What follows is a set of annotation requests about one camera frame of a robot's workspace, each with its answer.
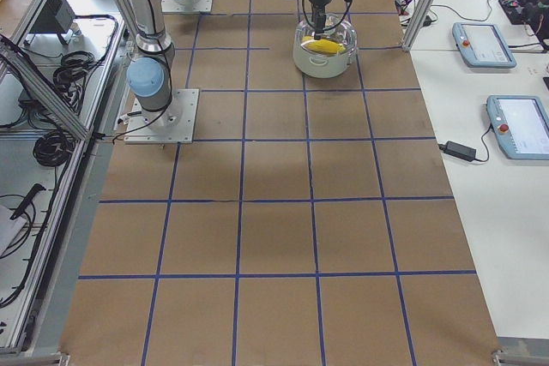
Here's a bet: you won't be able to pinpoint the glass pot lid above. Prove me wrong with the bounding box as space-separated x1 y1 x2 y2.
293 14 358 57

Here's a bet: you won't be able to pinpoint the yellow corn cob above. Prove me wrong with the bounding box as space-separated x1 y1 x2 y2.
301 38 346 55

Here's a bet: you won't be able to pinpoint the white cooking pot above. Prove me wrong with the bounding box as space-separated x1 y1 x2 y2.
293 19 358 79

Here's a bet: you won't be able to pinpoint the far blue teach pendant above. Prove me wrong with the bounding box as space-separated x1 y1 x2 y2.
452 22 516 69

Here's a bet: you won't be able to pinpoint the blue teach pendant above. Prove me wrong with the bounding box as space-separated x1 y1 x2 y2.
452 22 516 69
486 95 548 160

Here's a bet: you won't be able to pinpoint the black power adapter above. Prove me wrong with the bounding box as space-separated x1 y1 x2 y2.
438 141 476 162

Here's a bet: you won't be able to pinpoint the brown paper table mat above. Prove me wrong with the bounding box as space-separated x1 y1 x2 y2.
60 0 498 365

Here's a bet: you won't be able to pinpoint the near blue teach pendant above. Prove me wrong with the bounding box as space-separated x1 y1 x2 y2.
486 95 548 160

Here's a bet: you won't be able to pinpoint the coiled black cables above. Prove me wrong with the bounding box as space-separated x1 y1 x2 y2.
52 51 106 93

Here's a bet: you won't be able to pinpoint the aluminium side frame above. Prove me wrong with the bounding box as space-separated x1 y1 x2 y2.
1 0 136 364

